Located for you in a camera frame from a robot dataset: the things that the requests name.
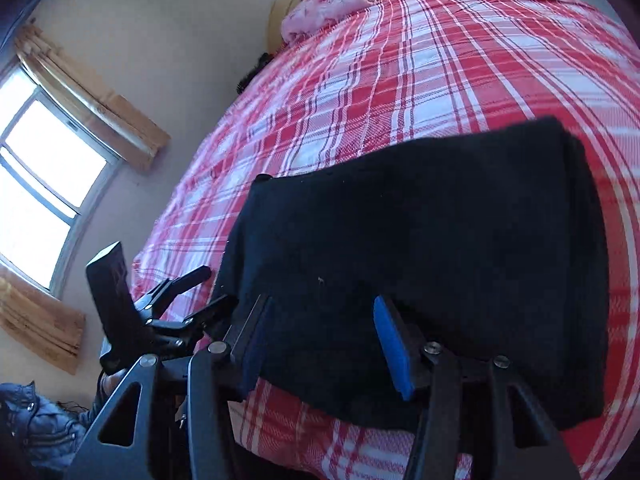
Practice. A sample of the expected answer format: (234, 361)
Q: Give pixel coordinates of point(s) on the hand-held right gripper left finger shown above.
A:
(252, 355)

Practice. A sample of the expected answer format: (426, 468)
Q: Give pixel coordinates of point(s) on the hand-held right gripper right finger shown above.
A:
(392, 350)

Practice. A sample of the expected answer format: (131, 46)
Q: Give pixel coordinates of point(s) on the red plaid bed blanket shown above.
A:
(400, 60)

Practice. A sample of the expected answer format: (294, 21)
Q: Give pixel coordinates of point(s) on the pink floral pillow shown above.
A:
(325, 0)

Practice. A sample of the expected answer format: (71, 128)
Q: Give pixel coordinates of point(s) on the black pants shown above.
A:
(425, 235)

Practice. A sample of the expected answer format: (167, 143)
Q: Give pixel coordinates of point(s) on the beige wooden headboard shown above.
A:
(279, 0)

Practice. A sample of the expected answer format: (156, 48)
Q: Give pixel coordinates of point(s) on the side wall window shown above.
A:
(50, 160)

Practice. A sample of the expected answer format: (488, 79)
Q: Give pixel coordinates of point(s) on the person's left hand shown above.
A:
(110, 382)

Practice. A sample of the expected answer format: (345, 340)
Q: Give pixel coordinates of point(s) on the person's left forearm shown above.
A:
(45, 425)

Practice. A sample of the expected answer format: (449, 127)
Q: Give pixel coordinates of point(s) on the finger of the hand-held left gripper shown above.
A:
(200, 322)
(175, 285)

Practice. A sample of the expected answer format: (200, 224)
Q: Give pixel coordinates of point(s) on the tan curtain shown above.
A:
(40, 325)
(115, 110)

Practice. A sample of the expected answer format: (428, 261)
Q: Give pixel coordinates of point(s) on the dark fluffy object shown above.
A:
(252, 72)

